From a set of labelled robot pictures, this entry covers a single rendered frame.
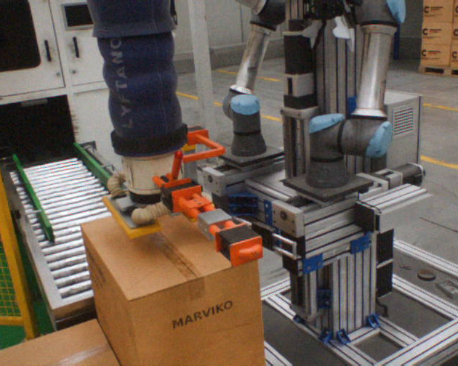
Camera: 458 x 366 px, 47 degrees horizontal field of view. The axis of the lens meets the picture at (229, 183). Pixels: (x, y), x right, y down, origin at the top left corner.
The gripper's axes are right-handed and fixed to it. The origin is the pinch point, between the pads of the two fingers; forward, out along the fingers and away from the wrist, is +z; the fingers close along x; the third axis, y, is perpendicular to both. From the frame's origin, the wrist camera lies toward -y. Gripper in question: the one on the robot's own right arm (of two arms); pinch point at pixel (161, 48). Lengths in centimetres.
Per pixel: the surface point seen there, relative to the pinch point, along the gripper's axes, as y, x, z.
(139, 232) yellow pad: -25, -81, 42
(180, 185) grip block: -12, -85, 29
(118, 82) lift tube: -24, -71, 1
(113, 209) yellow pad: -31, -62, 41
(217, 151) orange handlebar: 6, -56, 30
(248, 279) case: 4, -89, 60
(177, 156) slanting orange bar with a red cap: -13, -90, 19
